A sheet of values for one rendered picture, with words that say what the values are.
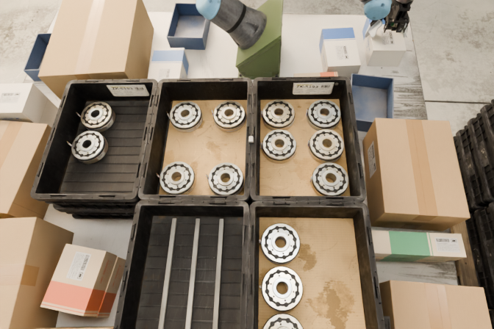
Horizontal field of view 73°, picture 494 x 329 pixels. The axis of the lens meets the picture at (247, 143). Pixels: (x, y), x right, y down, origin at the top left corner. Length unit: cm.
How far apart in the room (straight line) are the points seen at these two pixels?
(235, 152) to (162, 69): 47
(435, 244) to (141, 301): 79
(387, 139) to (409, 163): 9
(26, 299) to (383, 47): 137
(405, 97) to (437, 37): 136
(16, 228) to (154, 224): 36
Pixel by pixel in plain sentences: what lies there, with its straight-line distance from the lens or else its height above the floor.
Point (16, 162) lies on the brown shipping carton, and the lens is 126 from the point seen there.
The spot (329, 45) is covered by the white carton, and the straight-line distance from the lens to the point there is 136.
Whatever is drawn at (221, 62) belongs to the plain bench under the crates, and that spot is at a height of 70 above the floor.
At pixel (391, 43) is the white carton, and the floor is 79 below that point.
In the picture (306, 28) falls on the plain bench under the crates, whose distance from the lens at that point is 155.
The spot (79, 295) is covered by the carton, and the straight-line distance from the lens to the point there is 104.
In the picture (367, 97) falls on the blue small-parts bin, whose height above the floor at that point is 70.
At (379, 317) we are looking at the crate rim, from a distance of 88.
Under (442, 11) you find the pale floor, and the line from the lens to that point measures 291.
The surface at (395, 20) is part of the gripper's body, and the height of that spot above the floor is 90.
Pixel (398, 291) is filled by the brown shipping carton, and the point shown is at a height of 86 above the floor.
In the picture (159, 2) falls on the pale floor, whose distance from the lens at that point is 289.
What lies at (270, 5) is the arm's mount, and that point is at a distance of 134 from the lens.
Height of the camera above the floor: 177
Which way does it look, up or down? 63 degrees down
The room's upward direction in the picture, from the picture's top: 7 degrees counter-clockwise
